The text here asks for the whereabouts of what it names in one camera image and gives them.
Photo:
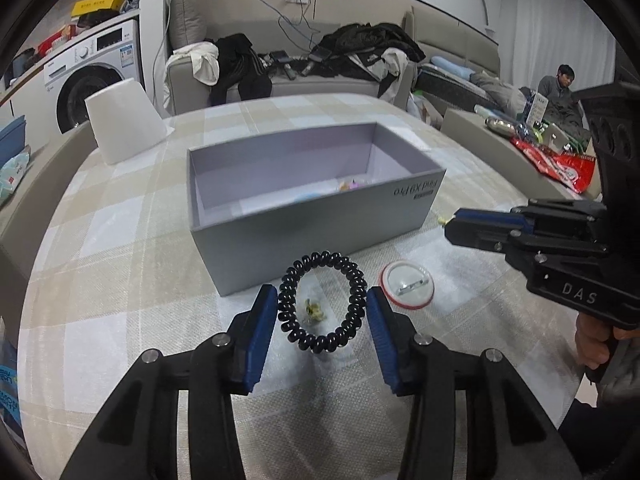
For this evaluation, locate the wet wipes pack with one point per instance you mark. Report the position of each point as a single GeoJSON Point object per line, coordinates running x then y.
{"type": "Point", "coordinates": [12, 175]}

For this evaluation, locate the yellow box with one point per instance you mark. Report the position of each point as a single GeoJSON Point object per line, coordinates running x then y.
{"type": "Point", "coordinates": [97, 5]}

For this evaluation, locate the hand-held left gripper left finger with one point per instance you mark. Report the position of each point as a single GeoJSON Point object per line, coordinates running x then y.
{"type": "Point", "coordinates": [260, 340]}

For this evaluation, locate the red box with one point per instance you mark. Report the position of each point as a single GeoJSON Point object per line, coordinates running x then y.
{"type": "Point", "coordinates": [55, 40]}

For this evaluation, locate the round white pin badge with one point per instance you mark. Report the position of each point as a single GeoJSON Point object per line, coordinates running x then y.
{"type": "Point", "coordinates": [406, 285]}

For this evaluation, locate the black jacket pile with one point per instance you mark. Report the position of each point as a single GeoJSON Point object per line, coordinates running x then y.
{"type": "Point", "coordinates": [370, 40]}

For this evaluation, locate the black striped jacket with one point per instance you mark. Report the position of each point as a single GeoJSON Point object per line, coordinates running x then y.
{"type": "Point", "coordinates": [240, 67]}

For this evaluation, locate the white curtain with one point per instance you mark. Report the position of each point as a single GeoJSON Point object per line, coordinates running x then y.
{"type": "Point", "coordinates": [565, 25]}

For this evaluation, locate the beige sofa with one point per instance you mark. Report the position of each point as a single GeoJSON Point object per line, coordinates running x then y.
{"type": "Point", "coordinates": [310, 90]}

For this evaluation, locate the blue plastic basin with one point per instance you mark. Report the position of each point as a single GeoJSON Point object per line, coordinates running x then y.
{"type": "Point", "coordinates": [11, 132]}

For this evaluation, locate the small yellow charm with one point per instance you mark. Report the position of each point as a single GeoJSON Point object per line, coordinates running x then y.
{"type": "Point", "coordinates": [314, 311]}

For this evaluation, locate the blue packet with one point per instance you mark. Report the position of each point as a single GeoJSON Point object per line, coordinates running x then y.
{"type": "Point", "coordinates": [9, 390]}

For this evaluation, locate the white washing machine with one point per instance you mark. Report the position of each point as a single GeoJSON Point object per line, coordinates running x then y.
{"type": "Point", "coordinates": [95, 55]}

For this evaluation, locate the white and black jacket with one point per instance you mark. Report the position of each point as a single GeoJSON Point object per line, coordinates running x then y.
{"type": "Point", "coordinates": [387, 67]}

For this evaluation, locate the red plastic bag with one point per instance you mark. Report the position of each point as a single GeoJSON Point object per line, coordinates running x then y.
{"type": "Point", "coordinates": [565, 165]}

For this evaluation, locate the white garment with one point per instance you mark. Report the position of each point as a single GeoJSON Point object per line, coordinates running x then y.
{"type": "Point", "coordinates": [200, 62]}

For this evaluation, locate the grey cardboard box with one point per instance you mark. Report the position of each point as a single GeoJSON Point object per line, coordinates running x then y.
{"type": "Point", "coordinates": [300, 241]}

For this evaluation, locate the beige bench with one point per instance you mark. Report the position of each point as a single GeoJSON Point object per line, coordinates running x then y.
{"type": "Point", "coordinates": [30, 220]}

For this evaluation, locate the person's right hand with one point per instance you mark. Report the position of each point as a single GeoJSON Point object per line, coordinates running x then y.
{"type": "Point", "coordinates": [592, 345]}

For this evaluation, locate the small pale charm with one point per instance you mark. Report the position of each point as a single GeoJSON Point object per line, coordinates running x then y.
{"type": "Point", "coordinates": [443, 219]}

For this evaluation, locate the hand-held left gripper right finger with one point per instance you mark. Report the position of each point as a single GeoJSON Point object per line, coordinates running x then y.
{"type": "Point", "coordinates": [382, 340]}

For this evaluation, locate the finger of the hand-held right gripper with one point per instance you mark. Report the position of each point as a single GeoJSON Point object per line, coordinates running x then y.
{"type": "Point", "coordinates": [487, 216]}
{"type": "Point", "coordinates": [475, 237]}

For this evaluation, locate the silver case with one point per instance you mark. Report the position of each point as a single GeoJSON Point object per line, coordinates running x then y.
{"type": "Point", "coordinates": [499, 126]}

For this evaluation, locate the white sign card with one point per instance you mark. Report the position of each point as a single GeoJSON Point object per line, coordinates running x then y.
{"type": "Point", "coordinates": [537, 108]}

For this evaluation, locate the blue pillow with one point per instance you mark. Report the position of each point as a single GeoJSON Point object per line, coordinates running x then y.
{"type": "Point", "coordinates": [450, 64]}

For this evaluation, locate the beige side table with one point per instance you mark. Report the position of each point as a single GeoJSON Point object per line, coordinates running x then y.
{"type": "Point", "coordinates": [480, 145]}

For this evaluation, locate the checked tablecloth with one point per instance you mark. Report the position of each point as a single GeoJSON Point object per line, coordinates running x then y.
{"type": "Point", "coordinates": [150, 270]}

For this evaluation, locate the grey pillow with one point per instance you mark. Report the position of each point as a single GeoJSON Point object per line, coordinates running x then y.
{"type": "Point", "coordinates": [187, 17]}

